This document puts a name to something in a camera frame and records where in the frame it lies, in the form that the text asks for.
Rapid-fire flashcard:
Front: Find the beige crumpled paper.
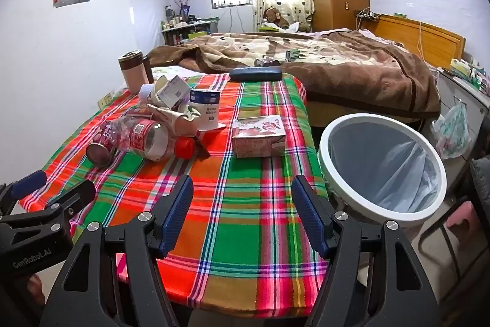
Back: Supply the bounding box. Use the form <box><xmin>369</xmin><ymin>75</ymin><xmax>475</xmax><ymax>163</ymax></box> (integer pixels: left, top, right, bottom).
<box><xmin>147</xmin><ymin>104</ymin><xmax>202</xmax><ymax>139</ymax></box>

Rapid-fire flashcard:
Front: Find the clear plastic bottle red label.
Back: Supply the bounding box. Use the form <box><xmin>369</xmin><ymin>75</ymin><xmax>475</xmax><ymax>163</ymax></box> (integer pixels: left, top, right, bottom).
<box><xmin>122</xmin><ymin>112</ymin><xmax>196</xmax><ymax>161</ymax></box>

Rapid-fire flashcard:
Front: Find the plaid covered table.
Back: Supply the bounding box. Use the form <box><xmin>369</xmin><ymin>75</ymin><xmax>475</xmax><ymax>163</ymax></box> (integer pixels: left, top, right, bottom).
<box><xmin>19</xmin><ymin>73</ymin><xmax>332</xmax><ymax>312</ymax></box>

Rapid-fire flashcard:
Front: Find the white round trash bin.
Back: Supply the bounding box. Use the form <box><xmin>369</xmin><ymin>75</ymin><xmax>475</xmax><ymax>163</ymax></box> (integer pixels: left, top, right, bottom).
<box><xmin>318</xmin><ymin>113</ymin><xmax>448</xmax><ymax>226</ymax></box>

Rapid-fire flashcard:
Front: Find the brown thermos mug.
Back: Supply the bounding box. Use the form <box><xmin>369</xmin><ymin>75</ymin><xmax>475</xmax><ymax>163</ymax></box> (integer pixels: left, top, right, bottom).
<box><xmin>118</xmin><ymin>49</ymin><xmax>154</xmax><ymax>95</ymax></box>

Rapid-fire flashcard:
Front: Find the pink bed sheet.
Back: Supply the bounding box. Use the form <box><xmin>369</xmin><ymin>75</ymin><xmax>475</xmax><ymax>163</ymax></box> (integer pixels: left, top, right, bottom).
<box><xmin>358</xmin><ymin>27</ymin><xmax>399</xmax><ymax>46</ymax></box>

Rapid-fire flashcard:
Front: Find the brown plush toy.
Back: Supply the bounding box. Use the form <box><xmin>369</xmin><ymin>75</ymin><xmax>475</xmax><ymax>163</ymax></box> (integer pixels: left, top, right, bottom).
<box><xmin>262</xmin><ymin>7</ymin><xmax>292</xmax><ymax>31</ymax></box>

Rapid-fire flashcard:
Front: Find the white bedside cabinet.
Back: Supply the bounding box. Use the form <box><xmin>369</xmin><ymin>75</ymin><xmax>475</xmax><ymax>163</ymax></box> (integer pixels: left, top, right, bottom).
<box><xmin>436</xmin><ymin>68</ymin><xmax>490</xmax><ymax>159</ymax></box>

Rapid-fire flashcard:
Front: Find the floral white sheet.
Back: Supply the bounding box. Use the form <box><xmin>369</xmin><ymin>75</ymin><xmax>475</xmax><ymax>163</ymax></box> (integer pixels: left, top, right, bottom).
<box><xmin>151</xmin><ymin>64</ymin><xmax>203</xmax><ymax>82</ymax></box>

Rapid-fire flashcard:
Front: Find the bed with brown blanket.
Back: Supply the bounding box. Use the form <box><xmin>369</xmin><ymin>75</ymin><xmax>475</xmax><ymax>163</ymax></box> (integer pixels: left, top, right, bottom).
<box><xmin>147</xmin><ymin>29</ymin><xmax>441</xmax><ymax>121</ymax></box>

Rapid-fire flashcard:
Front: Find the grey cushioned chair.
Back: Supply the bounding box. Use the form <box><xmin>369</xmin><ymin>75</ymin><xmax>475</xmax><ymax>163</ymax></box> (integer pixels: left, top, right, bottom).
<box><xmin>469</xmin><ymin>158</ymin><xmax>490</xmax><ymax>224</ymax></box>

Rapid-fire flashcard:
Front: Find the wall outlet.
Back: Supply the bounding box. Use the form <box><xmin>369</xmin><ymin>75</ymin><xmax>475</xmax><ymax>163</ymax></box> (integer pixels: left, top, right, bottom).
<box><xmin>97</xmin><ymin>91</ymin><xmax>115</xmax><ymax>109</ymax></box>

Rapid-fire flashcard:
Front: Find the dark blue glasses case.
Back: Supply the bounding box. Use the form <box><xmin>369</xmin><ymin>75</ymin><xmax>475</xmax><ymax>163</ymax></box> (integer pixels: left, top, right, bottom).
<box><xmin>229</xmin><ymin>67</ymin><xmax>283</xmax><ymax>82</ymax></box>

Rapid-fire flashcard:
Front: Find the person's left hand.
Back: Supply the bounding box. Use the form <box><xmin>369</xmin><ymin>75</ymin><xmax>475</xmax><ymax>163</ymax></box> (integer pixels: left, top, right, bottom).
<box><xmin>23</xmin><ymin>271</ymin><xmax>46</xmax><ymax>312</ymax></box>

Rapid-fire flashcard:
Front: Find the clear bin liner bag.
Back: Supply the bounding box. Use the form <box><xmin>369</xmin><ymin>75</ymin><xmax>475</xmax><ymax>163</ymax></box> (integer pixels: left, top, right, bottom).
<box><xmin>329</xmin><ymin>122</ymin><xmax>439</xmax><ymax>213</ymax></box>

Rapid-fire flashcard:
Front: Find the stack of small boxes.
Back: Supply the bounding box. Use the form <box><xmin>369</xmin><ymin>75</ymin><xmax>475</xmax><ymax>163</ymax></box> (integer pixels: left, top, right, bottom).
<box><xmin>450</xmin><ymin>58</ymin><xmax>490</xmax><ymax>96</ymax></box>

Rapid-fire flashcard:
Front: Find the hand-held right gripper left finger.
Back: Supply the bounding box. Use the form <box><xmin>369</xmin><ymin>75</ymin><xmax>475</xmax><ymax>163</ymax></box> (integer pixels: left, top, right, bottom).
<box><xmin>40</xmin><ymin>175</ymin><xmax>194</xmax><ymax>327</ymax></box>

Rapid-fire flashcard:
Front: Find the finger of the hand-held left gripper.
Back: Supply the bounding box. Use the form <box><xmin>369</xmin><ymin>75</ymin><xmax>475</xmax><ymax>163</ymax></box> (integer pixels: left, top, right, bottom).
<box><xmin>8</xmin><ymin>179</ymin><xmax>96</xmax><ymax>236</ymax></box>
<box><xmin>0</xmin><ymin>170</ymin><xmax>47</xmax><ymax>216</ymax></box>

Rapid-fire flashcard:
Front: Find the printed plastic bag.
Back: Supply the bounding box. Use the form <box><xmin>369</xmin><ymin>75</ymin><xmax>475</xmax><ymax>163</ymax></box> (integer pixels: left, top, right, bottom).
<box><xmin>431</xmin><ymin>101</ymin><xmax>472</xmax><ymax>159</ymax></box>

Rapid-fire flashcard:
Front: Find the red drink can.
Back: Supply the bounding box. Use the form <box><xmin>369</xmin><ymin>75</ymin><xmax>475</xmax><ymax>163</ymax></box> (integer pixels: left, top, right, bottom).
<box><xmin>86</xmin><ymin>118</ymin><xmax>127</xmax><ymax>167</ymax></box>

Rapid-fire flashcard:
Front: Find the white printed paper box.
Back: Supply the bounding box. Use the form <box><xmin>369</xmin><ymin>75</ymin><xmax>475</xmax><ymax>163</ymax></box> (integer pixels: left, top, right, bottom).
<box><xmin>157</xmin><ymin>75</ymin><xmax>190</xmax><ymax>109</ymax></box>

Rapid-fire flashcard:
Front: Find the yellow cable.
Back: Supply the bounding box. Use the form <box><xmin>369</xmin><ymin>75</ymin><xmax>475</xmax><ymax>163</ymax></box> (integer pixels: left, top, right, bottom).
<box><xmin>416</xmin><ymin>21</ymin><xmax>425</xmax><ymax>59</ymax></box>

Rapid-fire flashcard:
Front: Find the row of bottles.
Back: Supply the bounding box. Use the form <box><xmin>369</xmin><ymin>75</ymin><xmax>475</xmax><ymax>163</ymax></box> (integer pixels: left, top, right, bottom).
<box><xmin>164</xmin><ymin>5</ymin><xmax>200</xmax><ymax>29</ymax></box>

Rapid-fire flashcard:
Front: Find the wooden bed headboard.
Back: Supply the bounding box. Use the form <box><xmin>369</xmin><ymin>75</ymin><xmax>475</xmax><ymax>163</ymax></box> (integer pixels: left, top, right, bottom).
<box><xmin>367</xmin><ymin>13</ymin><xmax>467</xmax><ymax>69</ymax></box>

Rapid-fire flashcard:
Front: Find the pink stool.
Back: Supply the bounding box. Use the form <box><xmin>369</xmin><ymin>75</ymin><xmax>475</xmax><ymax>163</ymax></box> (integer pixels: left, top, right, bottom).
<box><xmin>446</xmin><ymin>201</ymin><xmax>481</xmax><ymax>239</ymax></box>

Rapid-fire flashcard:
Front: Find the white and blue paper cup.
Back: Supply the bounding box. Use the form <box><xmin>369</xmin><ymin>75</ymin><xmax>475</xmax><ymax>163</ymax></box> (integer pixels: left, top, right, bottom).
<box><xmin>189</xmin><ymin>89</ymin><xmax>226</xmax><ymax>130</ymax></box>

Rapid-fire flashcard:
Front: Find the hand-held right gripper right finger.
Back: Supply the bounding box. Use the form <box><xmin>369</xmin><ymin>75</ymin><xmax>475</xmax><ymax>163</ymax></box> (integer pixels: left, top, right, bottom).
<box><xmin>292</xmin><ymin>175</ymin><xmax>440</xmax><ymax>327</ymax></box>

